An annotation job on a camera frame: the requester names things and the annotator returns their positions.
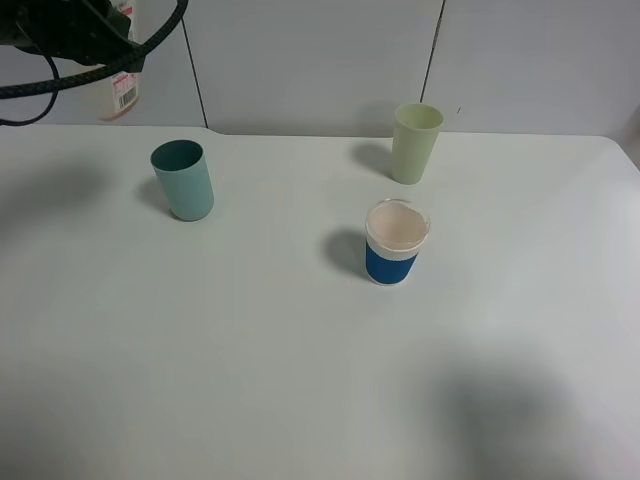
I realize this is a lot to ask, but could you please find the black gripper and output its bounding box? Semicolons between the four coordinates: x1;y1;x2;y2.
1;0;137;66

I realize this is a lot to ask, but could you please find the clear plastic drink bottle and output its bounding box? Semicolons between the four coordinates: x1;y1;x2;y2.
99;0;139;121

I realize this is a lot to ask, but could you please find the teal plastic cup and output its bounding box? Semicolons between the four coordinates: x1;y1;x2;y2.
151;139;214;221

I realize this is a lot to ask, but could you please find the light green plastic cup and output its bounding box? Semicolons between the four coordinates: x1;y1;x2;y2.
391;103;444;185

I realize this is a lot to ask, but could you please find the blue sleeved white cup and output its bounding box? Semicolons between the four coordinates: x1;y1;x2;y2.
365;199;431;286

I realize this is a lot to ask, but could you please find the black braided cable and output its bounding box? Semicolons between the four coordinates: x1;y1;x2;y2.
0;0;190;100

